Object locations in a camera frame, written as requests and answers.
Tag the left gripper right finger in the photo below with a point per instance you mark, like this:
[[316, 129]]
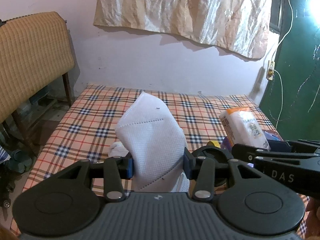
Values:
[[209, 168]]

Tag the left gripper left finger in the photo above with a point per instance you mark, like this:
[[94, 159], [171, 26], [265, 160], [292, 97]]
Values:
[[113, 170]]

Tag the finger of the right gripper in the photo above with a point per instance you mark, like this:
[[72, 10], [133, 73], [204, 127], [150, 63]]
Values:
[[250, 153], [294, 147]]

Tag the white orange tissue pack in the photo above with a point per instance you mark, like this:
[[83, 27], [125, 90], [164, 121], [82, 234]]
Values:
[[240, 123]]

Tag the white kn95 mask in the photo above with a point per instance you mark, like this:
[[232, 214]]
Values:
[[156, 142]]

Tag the person right hand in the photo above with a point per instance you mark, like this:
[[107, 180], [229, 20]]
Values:
[[312, 221]]

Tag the white crumpled cloth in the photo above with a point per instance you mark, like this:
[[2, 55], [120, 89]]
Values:
[[117, 149]]

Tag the purple wet wipes pack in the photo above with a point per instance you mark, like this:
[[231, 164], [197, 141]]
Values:
[[261, 141]]

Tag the yellow tape roll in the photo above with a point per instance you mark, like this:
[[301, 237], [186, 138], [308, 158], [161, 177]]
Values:
[[213, 143]]

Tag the green wooden door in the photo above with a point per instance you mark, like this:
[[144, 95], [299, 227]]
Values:
[[291, 100]]

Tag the blue checkered cloth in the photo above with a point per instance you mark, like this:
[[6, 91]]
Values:
[[4, 155]]

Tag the woven mat chair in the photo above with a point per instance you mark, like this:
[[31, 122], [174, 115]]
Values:
[[35, 51]]

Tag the wall power socket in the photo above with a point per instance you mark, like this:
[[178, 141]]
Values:
[[270, 70]]

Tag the crumpled beige wall cloth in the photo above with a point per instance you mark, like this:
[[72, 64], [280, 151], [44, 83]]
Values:
[[240, 26]]

